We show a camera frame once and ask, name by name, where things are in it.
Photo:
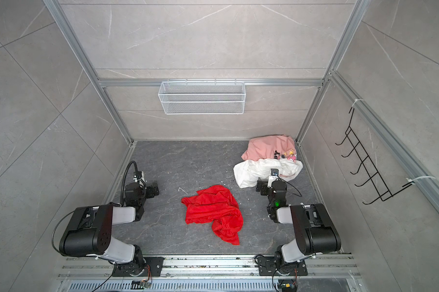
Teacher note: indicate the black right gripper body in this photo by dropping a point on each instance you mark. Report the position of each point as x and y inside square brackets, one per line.
[265, 190]

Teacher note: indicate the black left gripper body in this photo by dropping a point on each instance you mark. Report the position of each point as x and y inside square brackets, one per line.
[149, 193]

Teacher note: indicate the red cloth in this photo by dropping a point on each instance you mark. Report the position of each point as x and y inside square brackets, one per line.
[216, 205]

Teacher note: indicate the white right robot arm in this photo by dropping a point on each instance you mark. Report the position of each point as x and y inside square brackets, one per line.
[314, 230]

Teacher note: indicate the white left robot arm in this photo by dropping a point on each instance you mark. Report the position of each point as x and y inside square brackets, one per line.
[89, 233]

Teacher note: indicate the white cloth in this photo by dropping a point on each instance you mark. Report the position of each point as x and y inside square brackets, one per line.
[249, 172]

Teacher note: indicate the pink cloth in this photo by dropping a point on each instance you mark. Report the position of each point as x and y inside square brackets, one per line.
[271, 147]

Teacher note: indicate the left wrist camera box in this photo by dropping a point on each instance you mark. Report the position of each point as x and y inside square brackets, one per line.
[139, 177]

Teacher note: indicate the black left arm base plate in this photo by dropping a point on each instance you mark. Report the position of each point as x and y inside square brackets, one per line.
[151, 265]

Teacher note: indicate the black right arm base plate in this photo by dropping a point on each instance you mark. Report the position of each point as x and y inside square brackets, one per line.
[269, 266]

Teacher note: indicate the white wire mesh basket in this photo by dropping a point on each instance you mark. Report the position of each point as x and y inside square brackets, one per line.
[206, 97]

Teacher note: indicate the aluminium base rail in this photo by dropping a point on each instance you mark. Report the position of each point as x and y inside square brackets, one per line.
[211, 273]

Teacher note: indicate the black wire hook rack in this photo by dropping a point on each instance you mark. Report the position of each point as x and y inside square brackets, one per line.
[367, 166]

